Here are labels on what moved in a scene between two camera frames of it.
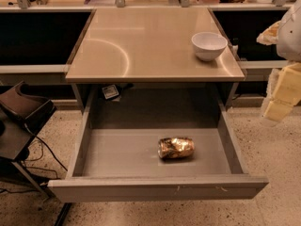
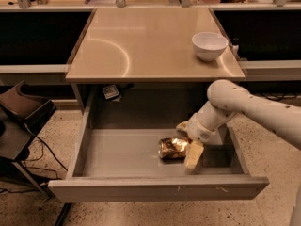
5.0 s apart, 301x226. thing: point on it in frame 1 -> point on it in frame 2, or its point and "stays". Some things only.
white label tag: [110, 91] stays
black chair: [20, 115] stays
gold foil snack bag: [169, 148] stays
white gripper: [291, 38] -> [198, 131]
